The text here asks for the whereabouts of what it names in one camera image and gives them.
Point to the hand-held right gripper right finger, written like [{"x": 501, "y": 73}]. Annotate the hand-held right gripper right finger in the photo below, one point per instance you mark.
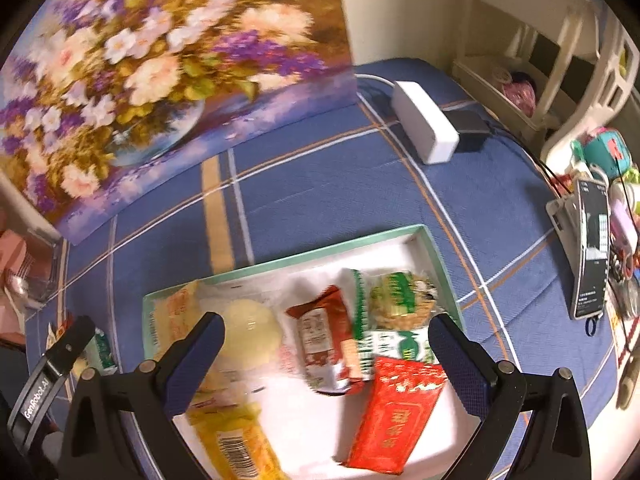
[{"x": 460, "y": 365}]

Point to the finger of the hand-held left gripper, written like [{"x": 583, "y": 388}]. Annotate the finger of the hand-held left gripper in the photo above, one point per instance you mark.
[{"x": 72, "y": 342}]

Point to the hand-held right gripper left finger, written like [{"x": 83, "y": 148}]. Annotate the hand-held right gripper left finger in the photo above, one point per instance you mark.
[{"x": 200, "y": 360}]

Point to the small red snack packet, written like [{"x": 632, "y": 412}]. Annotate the small red snack packet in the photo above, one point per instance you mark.
[{"x": 57, "y": 332}]

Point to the small green white packet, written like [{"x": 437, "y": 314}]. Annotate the small green white packet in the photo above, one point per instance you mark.
[{"x": 102, "y": 352}]

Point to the clear round bun packet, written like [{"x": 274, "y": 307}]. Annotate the clear round bun packet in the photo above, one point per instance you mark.
[{"x": 245, "y": 330}]

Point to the beige red print snack packet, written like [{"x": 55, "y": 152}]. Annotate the beige red print snack packet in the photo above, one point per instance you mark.
[{"x": 172, "y": 310}]

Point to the green rice cracker packet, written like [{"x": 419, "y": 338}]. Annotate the green rice cracker packet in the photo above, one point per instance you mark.
[{"x": 400, "y": 305}]

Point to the red gold print snack packet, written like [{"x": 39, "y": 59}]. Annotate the red gold print snack packet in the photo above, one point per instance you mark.
[{"x": 395, "y": 420}]

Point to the yellow barcode snack packet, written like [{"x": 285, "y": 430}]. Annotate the yellow barcode snack packet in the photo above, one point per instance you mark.
[{"x": 235, "y": 445}]

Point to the red white biscuit packet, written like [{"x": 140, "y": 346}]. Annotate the red white biscuit packet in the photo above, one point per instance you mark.
[{"x": 320, "y": 345}]

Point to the white tray with teal rim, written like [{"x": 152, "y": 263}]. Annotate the white tray with teal rim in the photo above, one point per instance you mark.
[{"x": 310, "y": 280}]

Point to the clear plastic container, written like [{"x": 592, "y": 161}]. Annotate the clear plastic container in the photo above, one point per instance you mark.
[{"x": 45, "y": 280}]

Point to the white phone stand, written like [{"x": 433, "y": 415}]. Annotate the white phone stand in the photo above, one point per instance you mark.
[{"x": 562, "y": 220}]

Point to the black smartphone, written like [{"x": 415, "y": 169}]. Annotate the black smartphone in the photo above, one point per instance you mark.
[{"x": 592, "y": 240}]

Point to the lilac toy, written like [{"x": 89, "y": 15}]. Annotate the lilac toy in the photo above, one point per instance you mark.
[{"x": 625, "y": 220}]

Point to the dark grey power adapter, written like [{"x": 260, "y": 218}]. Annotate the dark grey power adapter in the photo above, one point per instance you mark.
[{"x": 467, "y": 127}]

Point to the white power strip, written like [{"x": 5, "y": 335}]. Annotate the white power strip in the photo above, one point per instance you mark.
[{"x": 425, "y": 120}]

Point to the teal round toy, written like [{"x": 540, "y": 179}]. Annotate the teal round toy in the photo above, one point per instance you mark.
[{"x": 607, "y": 147}]

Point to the pink patterned pouch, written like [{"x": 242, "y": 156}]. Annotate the pink patterned pouch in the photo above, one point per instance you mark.
[{"x": 520, "y": 92}]

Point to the floral painting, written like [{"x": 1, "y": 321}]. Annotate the floral painting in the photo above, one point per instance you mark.
[{"x": 150, "y": 60}]

